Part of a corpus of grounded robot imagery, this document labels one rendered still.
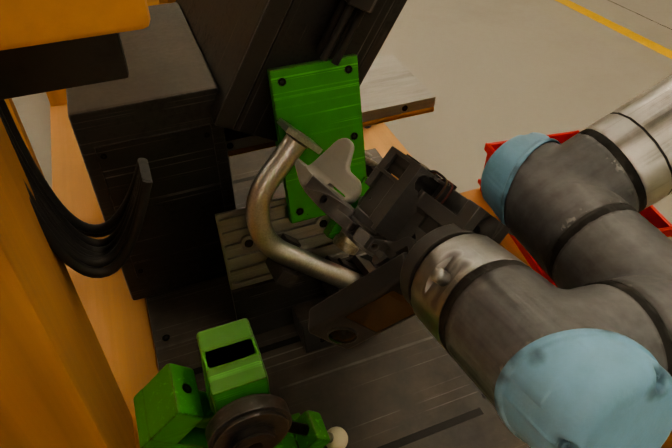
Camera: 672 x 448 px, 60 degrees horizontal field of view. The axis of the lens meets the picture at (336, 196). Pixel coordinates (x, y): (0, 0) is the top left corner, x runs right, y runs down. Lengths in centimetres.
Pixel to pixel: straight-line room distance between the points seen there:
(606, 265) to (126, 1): 31
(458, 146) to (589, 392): 257
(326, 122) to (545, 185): 37
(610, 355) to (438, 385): 55
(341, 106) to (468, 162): 202
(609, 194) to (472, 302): 14
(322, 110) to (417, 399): 40
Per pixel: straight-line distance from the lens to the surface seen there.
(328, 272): 80
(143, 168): 60
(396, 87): 97
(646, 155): 46
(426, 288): 38
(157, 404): 56
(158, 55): 85
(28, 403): 57
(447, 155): 277
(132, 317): 97
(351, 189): 49
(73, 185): 126
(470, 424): 82
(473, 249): 38
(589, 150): 46
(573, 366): 30
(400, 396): 82
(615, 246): 41
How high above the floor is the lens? 160
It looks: 40 degrees down
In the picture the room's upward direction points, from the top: straight up
